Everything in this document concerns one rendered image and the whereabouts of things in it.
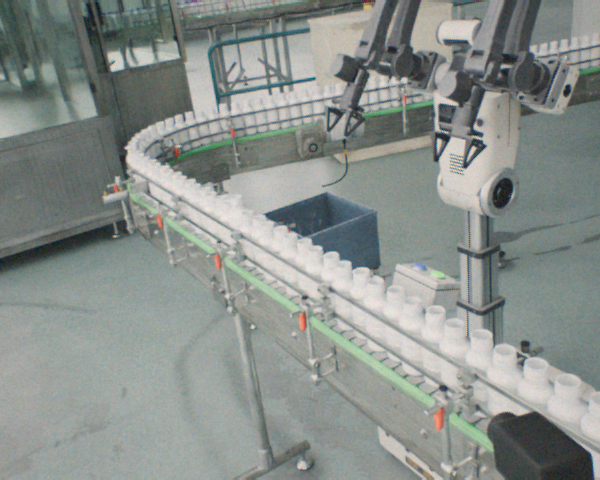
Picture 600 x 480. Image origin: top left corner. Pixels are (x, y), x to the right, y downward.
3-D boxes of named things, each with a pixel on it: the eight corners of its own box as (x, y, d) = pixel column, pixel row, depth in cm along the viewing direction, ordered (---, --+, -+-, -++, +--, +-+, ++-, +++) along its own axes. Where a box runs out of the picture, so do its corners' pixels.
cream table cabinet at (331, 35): (427, 126, 671) (422, 0, 623) (455, 141, 616) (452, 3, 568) (321, 147, 652) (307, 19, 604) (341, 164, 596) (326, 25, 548)
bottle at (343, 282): (346, 316, 165) (339, 256, 158) (367, 322, 161) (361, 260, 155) (332, 328, 160) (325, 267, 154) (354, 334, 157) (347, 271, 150)
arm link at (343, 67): (384, 53, 203) (365, 51, 210) (357, 36, 196) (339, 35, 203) (368, 91, 204) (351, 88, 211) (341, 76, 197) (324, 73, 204)
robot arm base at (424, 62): (426, 90, 217) (439, 52, 216) (409, 82, 212) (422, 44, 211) (408, 87, 224) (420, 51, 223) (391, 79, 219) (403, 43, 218)
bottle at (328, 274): (352, 309, 167) (346, 250, 161) (347, 322, 162) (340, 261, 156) (329, 308, 169) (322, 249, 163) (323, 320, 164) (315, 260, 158)
